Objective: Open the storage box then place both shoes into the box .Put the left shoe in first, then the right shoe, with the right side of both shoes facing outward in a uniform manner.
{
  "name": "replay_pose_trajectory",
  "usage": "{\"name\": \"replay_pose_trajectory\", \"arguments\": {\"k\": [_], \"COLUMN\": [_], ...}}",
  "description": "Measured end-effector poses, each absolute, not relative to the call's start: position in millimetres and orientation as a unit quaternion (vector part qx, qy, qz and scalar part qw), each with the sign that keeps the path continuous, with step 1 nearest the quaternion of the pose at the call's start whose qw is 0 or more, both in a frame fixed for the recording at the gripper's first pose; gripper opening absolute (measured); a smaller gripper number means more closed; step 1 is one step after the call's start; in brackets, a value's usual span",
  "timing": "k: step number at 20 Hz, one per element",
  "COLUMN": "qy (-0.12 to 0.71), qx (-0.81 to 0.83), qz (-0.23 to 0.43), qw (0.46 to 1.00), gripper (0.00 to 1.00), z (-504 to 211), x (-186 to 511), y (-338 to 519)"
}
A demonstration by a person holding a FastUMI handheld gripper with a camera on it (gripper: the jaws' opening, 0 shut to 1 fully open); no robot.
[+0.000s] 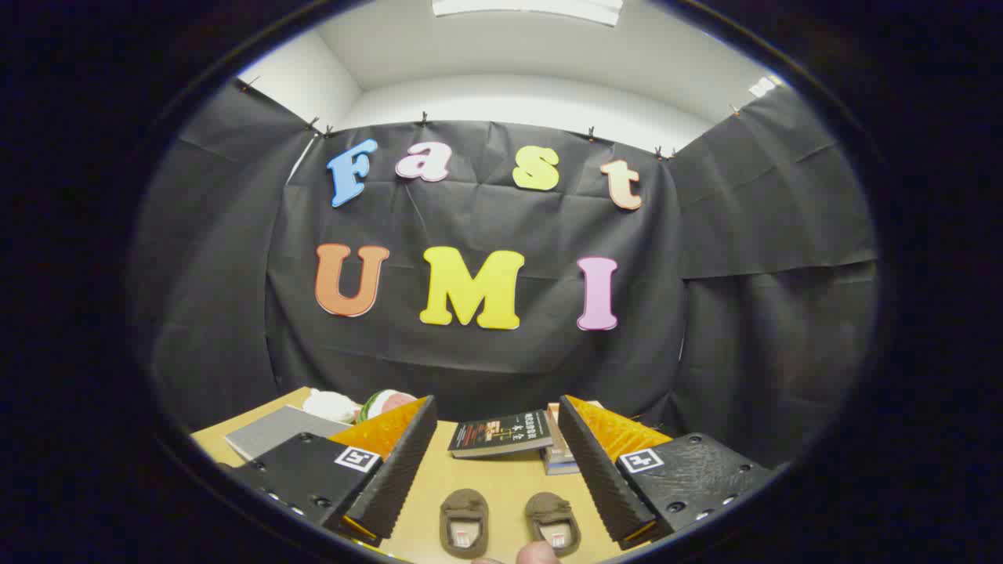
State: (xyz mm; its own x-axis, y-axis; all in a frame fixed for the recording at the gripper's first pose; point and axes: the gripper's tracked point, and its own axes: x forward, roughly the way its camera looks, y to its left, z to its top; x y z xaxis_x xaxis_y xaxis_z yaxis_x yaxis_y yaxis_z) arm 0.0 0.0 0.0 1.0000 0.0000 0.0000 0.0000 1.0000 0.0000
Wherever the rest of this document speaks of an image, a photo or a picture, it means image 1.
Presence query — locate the ceiling light panel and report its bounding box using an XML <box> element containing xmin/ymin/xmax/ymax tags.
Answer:
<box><xmin>431</xmin><ymin>0</ymin><xmax>625</xmax><ymax>28</ymax></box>

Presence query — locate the watermelon slice plush toy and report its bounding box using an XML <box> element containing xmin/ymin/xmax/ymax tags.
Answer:
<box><xmin>359</xmin><ymin>389</ymin><xmax>420</xmax><ymax>424</ymax></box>

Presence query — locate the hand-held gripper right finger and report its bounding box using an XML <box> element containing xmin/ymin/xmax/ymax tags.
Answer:
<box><xmin>558</xmin><ymin>394</ymin><xmax>778</xmax><ymax>551</ymax></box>

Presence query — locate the white plush toy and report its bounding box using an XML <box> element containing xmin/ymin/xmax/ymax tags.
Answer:
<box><xmin>302</xmin><ymin>389</ymin><xmax>363</xmax><ymax>425</ymax></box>

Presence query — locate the black cover book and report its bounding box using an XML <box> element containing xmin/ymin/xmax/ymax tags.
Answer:
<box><xmin>447</xmin><ymin>409</ymin><xmax>554</xmax><ymax>460</ymax></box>

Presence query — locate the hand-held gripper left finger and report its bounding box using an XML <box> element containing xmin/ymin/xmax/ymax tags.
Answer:
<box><xmin>219</xmin><ymin>394</ymin><xmax>438</xmax><ymax>549</ymax></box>

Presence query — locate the brown fuzzy shoe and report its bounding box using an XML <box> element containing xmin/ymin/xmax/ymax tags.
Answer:
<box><xmin>439</xmin><ymin>489</ymin><xmax>491</xmax><ymax>559</ymax></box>
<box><xmin>524</xmin><ymin>491</ymin><xmax>581</xmax><ymax>558</ymax></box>

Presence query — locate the beige cover book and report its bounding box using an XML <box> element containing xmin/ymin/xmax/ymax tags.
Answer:
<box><xmin>546</xmin><ymin>401</ymin><xmax>604</xmax><ymax>463</ymax></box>

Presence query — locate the pale lidded storage box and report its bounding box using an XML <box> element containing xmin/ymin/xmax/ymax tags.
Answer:
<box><xmin>226</xmin><ymin>405</ymin><xmax>353</xmax><ymax>463</ymax></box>

